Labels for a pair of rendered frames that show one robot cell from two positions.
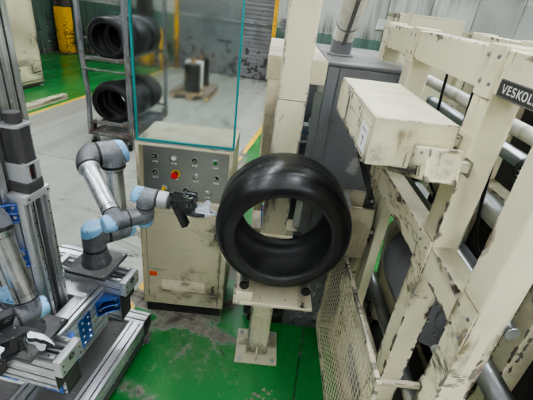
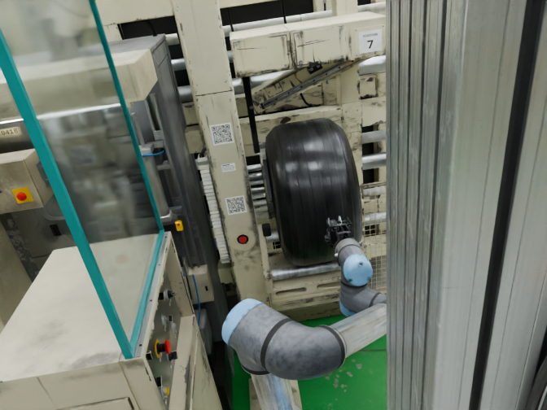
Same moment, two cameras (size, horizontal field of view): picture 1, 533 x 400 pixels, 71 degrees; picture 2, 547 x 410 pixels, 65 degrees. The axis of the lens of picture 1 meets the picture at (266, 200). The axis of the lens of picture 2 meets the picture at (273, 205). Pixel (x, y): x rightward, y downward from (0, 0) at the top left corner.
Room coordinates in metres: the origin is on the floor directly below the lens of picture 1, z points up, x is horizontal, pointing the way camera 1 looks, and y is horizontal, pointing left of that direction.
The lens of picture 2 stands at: (1.57, 1.46, 2.00)
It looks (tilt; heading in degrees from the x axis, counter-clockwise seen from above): 29 degrees down; 270
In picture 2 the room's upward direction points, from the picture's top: 8 degrees counter-clockwise
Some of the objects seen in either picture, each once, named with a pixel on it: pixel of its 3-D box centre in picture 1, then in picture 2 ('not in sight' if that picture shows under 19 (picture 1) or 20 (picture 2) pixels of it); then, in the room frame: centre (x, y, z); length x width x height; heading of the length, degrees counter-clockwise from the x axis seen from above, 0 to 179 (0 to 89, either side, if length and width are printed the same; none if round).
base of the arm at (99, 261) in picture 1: (96, 253); not in sight; (1.53, 0.85, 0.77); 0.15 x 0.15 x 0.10
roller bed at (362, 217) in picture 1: (350, 223); (247, 189); (1.70, -0.46, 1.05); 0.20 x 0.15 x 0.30; 2
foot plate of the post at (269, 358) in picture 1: (256, 344); (273, 394); (1.72, -0.06, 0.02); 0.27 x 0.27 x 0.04; 2
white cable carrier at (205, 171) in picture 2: not in sight; (216, 211); (1.80, -0.02, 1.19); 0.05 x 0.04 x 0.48; 92
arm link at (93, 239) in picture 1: (94, 234); not in sight; (1.54, 0.85, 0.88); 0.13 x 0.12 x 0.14; 134
